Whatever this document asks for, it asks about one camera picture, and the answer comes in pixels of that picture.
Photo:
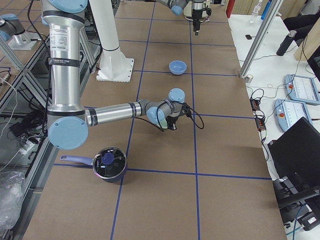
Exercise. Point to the green bowl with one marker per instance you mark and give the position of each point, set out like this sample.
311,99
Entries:
164,124

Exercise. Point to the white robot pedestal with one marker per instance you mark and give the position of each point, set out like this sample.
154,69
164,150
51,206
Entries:
114,66

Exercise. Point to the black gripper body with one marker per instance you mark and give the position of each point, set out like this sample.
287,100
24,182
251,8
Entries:
172,121
196,15

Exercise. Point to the blue teach pendant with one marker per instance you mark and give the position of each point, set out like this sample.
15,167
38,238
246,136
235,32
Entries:
288,112
302,88

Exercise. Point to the crumpled clear plastic bag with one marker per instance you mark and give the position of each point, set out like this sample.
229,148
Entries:
11,198

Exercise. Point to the blue bowl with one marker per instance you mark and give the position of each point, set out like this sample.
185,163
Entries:
177,67

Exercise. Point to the black laptop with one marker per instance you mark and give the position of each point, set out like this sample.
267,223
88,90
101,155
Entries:
296,153

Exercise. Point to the small black square device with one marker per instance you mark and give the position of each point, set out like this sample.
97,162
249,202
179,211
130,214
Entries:
248,37

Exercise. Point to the dark blue saucepan with lid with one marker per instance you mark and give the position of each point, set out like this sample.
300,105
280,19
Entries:
110,164

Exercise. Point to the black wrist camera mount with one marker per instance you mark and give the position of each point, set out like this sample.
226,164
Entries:
185,110

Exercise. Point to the black water bottle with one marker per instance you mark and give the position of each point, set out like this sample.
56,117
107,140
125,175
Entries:
286,43

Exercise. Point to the orange black adapter box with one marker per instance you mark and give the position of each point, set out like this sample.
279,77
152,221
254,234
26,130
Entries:
255,105

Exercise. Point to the clear plastic bottle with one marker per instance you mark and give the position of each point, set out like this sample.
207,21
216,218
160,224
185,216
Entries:
255,11

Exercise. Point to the blue teach pendant near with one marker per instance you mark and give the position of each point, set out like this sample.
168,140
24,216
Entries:
288,112

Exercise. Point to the aluminium frame post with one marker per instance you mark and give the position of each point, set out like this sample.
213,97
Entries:
260,35

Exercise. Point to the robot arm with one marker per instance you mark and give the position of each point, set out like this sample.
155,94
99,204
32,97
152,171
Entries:
68,121
177,7

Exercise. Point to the blue teach pendant far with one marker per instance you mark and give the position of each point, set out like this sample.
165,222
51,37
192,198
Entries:
302,88

